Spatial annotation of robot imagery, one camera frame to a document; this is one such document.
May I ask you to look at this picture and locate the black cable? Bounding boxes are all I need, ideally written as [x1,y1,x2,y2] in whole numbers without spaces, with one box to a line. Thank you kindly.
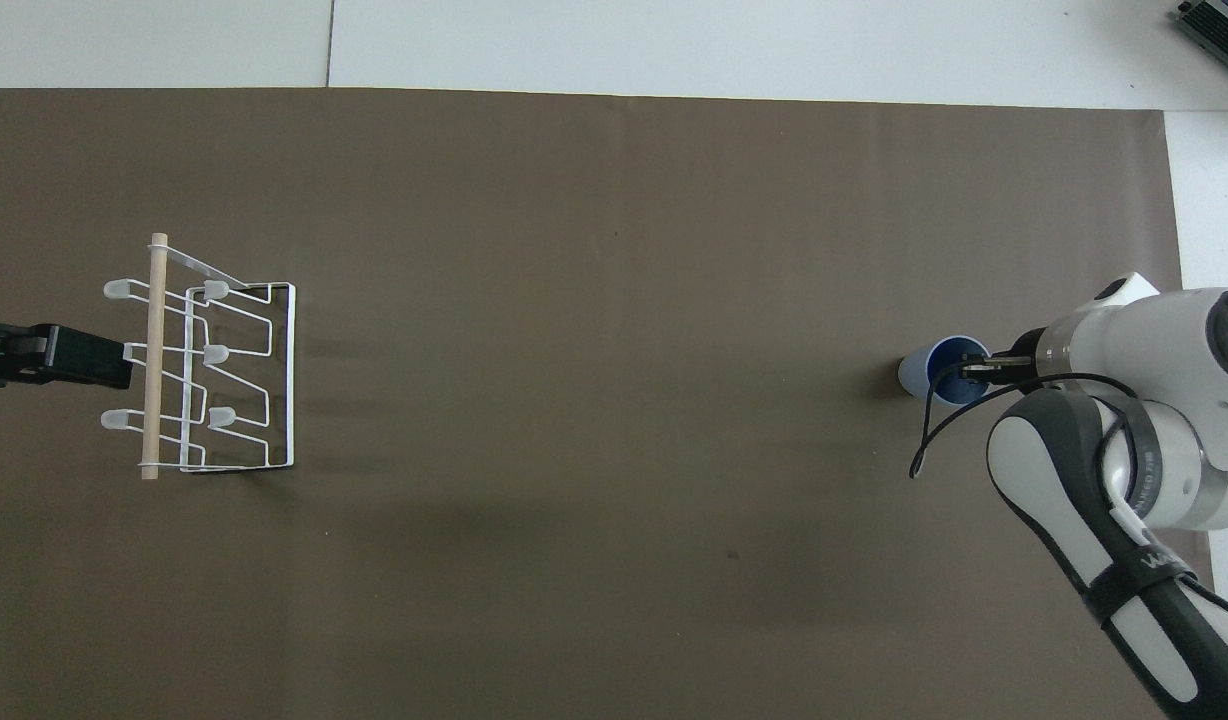
[909,352,1141,481]

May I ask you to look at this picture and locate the blue plastic cup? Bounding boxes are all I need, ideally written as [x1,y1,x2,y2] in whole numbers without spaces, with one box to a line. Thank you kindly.
[897,335,992,405]

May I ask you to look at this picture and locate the dark grey electronic box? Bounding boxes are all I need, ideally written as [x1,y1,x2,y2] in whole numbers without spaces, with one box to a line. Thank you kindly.
[1173,0,1228,60]

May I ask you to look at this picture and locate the white wire cup rack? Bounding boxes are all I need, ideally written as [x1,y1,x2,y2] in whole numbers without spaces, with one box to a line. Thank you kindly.
[101,233,298,482]

